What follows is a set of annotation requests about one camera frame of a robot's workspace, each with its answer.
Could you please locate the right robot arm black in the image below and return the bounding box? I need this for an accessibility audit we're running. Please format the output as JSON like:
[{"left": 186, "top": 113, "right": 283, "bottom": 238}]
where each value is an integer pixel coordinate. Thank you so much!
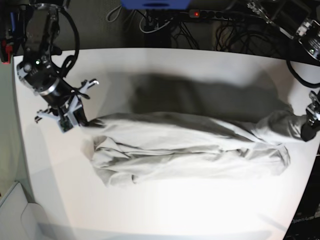
[{"left": 16, "top": 0, "right": 99, "bottom": 133}]

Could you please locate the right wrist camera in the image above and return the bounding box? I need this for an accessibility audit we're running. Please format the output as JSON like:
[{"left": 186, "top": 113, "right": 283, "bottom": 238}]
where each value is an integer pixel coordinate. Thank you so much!
[{"left": 58, "top": 118, "right": 73, "bottom": 133}]

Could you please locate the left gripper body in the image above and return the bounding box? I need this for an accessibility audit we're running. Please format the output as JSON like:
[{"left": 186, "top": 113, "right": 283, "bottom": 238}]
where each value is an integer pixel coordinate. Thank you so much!
[{"left": 306, "top": 90, "right": 320, "bottom": 125}]

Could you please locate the red clamp at table corner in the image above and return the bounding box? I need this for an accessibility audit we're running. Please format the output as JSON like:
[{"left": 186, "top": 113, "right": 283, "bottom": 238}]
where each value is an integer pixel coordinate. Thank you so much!
[{"left": 0, "top": 39, "right": 13, "bottom": 65}]

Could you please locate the blue handled tool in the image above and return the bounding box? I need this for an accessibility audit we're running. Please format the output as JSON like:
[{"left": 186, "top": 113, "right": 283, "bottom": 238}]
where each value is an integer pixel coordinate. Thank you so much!
[{"left": 10, "top": 11, "right": 22, "bottom": 42}]

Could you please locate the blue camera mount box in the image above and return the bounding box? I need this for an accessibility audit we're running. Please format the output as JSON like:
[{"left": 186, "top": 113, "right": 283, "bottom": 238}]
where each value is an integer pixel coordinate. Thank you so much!
[{"left": 120, "top": 0, "right": 191, "bottom": 10}]

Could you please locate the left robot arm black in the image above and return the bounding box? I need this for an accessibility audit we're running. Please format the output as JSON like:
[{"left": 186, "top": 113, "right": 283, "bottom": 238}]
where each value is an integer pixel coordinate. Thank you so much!
[{"left": 246, "top": 0, "right": 320, "bottom": 90}]

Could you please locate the black power strip red light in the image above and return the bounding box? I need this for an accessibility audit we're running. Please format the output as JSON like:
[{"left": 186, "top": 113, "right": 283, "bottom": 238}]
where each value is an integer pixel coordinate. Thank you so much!
[{"left": 184, "top": 9, "right": 245, "bottom": 23}]

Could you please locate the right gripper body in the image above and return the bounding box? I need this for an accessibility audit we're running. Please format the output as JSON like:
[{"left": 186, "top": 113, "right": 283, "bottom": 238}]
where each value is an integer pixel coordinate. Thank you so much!
[{"left": 34, "top": 78, "right": 99, "bottom": 125}]

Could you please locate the grey t-shirt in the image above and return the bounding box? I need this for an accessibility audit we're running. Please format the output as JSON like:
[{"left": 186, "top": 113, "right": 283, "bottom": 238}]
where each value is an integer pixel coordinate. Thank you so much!
[{"left": 82, "top": 110, "right": 305, "bottom": 187}]

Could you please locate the white cable loop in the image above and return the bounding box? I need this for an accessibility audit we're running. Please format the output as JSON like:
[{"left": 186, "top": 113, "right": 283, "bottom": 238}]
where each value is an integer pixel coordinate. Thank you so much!
[{"left": 138, "top": 14, "right": 171, "bottom": 34}]

